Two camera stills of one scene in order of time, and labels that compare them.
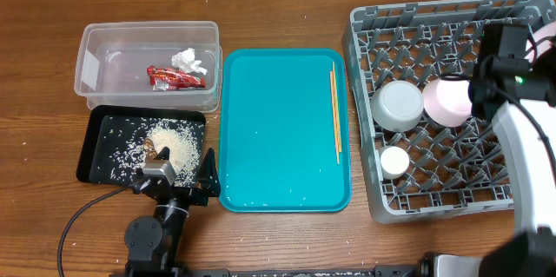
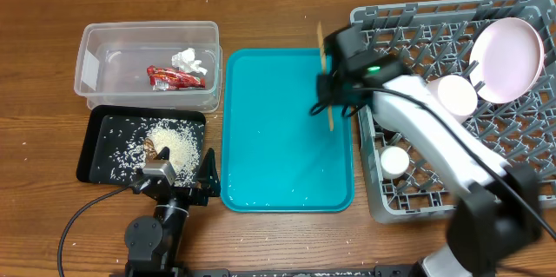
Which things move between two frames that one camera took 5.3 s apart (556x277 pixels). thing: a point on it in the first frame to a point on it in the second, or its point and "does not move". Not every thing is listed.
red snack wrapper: (168, 79) does not move
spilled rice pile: (182, 139) does not move
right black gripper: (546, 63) to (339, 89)
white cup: (394, 161) does not move
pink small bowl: (446, 101) does not move
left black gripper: (208, 186) does not move
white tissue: (186, 60) does not move
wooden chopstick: (334, 115) to (321, 46)
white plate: (546, 31) to (506, 59)
